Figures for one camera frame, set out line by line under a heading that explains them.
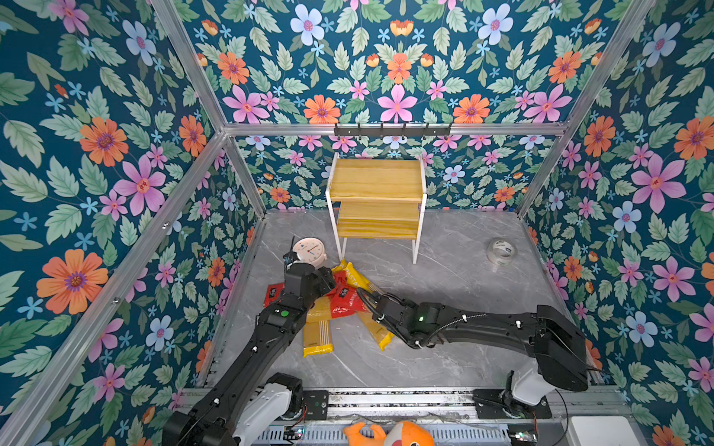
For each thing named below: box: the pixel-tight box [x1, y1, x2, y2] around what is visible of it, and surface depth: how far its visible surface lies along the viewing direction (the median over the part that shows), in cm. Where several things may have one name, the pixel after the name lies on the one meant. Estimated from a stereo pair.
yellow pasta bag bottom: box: [303, 294, 334, 358], surface depth 87 cm
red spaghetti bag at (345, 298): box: [326, 270, 368, 318], surface depth 87 cm
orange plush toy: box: [343, 420, 436, 446], surface depth 66 cm
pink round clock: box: [291, 236, 328, 268], surface depth 106 cm
